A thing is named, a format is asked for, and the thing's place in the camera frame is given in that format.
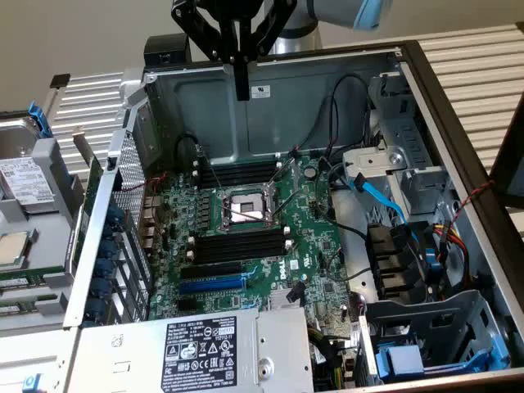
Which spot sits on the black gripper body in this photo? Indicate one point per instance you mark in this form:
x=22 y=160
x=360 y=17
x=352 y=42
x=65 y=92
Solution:
x=237 y=10

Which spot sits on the black box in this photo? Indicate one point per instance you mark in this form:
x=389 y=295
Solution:
x=168 y=49

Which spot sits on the open PC case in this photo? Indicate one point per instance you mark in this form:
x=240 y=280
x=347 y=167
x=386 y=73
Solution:
x=307 y=114

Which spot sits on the coin battery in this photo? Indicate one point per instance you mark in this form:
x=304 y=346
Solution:
x=311 y=172

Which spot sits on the metal optical drive bay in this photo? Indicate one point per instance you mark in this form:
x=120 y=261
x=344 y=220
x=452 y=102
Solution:
x=405 y=131

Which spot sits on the CPU socket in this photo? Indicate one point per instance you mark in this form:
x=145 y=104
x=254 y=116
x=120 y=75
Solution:
x=245 y=202

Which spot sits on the blue disk caddy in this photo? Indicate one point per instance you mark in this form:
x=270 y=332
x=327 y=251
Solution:
x=403 y=360
x=39 y=120

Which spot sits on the blue card retention clip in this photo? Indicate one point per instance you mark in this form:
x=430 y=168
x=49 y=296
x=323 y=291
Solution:
x=95 y=309
x=109 y=249
x=105 y=268
x=100 y=287
x=116 y=215

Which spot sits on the plain silver hard disk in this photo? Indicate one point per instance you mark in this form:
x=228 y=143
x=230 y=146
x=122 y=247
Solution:
x=16 y=139

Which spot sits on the green graphics card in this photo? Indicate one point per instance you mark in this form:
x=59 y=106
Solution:
x=86 y=213

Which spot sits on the green motherboard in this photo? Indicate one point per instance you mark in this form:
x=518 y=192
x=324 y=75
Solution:
x=311 y=245

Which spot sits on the white labelled hard disk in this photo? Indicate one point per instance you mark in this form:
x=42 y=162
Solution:
x=20 y=180

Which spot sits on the long black expansion slot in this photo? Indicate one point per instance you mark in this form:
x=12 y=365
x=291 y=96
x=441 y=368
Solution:
x=210 y=270

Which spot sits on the grey parts rack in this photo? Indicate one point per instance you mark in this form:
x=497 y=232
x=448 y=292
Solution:
x=53 y=229

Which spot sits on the black fan shroud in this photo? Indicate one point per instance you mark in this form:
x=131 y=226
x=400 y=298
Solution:
x=389 y=254

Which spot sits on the blue expansion slot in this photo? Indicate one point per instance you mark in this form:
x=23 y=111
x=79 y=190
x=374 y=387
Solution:
x=210 y=285

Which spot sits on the dark side panel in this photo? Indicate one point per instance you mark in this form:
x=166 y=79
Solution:
x=511 y=163

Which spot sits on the short black expansion slot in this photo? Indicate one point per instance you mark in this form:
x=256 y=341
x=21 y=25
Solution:
x=187 y=304

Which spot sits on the silver chipset heat sink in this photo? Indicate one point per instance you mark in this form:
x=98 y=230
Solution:
x=278 y=301

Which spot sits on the blue plastic tab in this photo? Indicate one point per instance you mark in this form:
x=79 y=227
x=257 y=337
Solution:
x=432 y=264

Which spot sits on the silver CPU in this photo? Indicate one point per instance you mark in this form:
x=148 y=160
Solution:
x=12 y=249

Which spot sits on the silver power supply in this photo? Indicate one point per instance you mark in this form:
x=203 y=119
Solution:
x=135 y=348

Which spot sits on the grey disk bay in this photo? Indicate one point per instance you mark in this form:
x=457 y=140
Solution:
x=450 y=311

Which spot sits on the silver sheet metal cover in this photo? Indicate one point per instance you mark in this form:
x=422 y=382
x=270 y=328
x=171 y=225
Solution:
x=32 y=352

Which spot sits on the blue plastic latch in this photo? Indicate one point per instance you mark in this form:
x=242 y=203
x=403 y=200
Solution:
x=32 y=382

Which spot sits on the silver metal bracket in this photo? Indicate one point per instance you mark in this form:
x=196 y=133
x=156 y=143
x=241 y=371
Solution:
x=368 y=159

